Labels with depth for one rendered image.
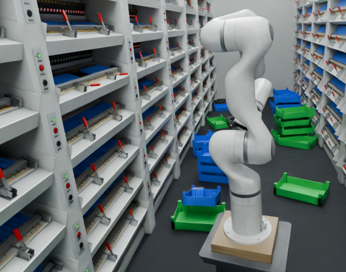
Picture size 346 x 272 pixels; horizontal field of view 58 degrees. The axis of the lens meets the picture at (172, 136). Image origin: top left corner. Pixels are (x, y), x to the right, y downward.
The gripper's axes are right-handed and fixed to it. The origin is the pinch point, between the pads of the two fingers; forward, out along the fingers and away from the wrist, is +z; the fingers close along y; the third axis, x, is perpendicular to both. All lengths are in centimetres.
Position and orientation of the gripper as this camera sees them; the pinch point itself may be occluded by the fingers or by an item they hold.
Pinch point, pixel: (239, 138)
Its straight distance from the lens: 129.6
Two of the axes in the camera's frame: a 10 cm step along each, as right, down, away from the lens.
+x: -0.6, 4.6, 8.9
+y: 8.9, 4.2, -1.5
